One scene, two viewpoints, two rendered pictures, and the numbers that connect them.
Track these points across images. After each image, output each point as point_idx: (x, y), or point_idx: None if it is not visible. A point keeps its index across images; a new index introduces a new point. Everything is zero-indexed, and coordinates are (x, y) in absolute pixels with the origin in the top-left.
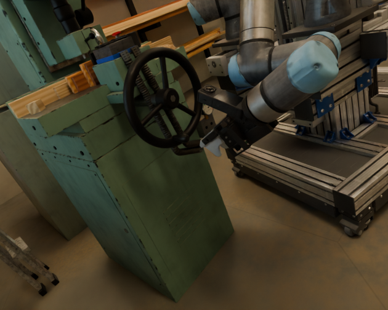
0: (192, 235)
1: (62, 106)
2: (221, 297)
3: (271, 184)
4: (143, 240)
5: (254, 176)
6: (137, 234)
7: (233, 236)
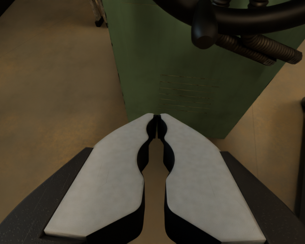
0: (177, 112)
1: None
2: (149, 164)
3: None
4: (122, 78)
5: None
6: (117, 68)
7: (217, 141)
